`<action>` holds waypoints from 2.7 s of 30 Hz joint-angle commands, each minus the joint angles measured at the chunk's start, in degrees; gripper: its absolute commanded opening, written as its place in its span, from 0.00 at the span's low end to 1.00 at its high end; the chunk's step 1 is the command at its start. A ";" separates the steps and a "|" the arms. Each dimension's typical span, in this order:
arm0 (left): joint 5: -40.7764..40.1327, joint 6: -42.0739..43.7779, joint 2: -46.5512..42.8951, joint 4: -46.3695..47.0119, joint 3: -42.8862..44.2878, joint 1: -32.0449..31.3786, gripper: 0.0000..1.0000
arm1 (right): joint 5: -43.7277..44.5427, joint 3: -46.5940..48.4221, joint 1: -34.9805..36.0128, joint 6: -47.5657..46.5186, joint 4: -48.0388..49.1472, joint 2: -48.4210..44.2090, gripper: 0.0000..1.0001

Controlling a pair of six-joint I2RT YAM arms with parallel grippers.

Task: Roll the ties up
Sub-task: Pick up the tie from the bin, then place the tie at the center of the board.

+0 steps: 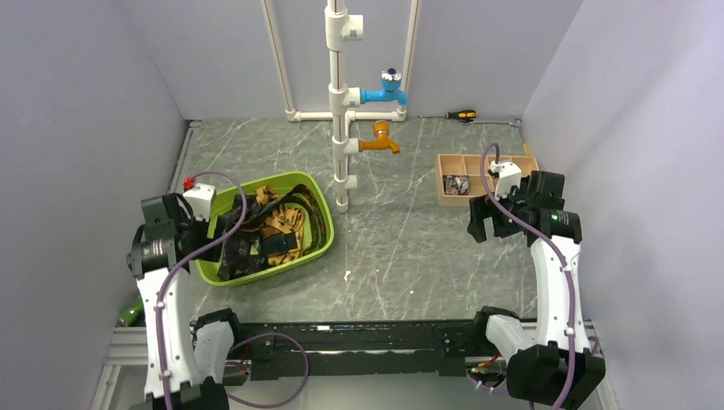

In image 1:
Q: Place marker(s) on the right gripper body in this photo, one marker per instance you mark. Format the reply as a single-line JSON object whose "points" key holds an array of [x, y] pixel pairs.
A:
{"points": [[504, 225]]}

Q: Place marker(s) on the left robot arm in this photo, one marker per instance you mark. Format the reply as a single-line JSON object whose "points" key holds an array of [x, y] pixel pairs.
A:
{"points": [[186, 361]]}

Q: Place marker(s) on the white pvc pipe assembly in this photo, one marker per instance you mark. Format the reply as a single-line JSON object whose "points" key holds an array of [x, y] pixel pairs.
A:
{"points": [[341, 28]]}

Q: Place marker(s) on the green plastic basin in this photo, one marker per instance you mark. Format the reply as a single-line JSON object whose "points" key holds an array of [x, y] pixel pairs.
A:
{"points": [[281, 183]]}

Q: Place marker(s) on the silver wrench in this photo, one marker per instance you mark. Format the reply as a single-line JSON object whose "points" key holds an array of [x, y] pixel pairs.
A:
{"points": [[515, 122]]}

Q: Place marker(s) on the yellow black screwdriver back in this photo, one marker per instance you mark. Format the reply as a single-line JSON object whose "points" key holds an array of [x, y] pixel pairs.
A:
{"points": [[465, 116]]}

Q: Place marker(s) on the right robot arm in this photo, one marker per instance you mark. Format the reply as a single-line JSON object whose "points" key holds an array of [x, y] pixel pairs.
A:
{"points": [[556, 366]]}

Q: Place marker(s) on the aluminium frame rail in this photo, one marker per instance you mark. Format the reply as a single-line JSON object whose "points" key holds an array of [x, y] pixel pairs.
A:
{"points": [[127, 347]]}

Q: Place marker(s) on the dark teal patterned tie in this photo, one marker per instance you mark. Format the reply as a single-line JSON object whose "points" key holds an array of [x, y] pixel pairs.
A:
{"points": [[321, 229]]}

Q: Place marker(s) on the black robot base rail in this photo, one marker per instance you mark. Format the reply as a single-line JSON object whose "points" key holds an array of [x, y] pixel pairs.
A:
{"points": [[274, 350]]}

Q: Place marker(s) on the orange faucet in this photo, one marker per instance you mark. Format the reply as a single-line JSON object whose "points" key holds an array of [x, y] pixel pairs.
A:
{"points": [[381, 141]]}

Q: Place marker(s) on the blue faucet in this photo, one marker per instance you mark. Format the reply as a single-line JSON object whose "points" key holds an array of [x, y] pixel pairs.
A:
{"points": [[391, 91]]}

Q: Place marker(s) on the rolled tie in tray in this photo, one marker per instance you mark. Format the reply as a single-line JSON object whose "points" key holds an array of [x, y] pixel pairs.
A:
{"points": [[456, 185]]}

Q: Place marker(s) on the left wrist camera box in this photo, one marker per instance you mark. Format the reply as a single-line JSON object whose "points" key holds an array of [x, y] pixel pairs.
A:
{"points": [[200, 197]]}

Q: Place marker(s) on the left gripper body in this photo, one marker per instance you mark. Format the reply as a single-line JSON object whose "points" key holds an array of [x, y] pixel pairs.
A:
{"points": [[196, 230]]}

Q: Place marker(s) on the dark brown floral tie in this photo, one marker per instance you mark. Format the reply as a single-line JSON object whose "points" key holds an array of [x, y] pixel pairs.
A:
{"points": [[241, 254]]}

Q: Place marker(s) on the wooden compartment tray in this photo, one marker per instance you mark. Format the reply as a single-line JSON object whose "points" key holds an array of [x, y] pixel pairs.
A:
{"points": [[459, 164]]}

